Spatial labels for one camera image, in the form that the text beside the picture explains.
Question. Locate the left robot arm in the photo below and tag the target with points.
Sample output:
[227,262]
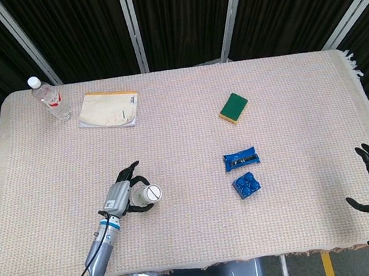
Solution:
[84,258]

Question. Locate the green and yellow sponge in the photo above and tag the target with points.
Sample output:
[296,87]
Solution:
[233,108]

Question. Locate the white paper cup green print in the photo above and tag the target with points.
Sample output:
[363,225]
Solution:
[146,196]

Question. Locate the blue toy building block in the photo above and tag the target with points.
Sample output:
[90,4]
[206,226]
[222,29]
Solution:
[247,185]

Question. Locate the clear plastic water bottle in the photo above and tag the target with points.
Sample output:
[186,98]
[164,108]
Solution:
[52,101]

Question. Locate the blue snack wrapper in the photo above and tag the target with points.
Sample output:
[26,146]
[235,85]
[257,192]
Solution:
[241,159]

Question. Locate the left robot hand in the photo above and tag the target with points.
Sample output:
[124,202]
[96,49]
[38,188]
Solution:
[120,194]

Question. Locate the worn paper notepad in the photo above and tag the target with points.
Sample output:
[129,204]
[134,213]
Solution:
[109,112]

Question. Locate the black curtain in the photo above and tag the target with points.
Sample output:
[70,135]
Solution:
[176,17]

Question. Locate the beige woven tablecloth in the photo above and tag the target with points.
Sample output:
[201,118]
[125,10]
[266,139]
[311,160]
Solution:
[185,144]

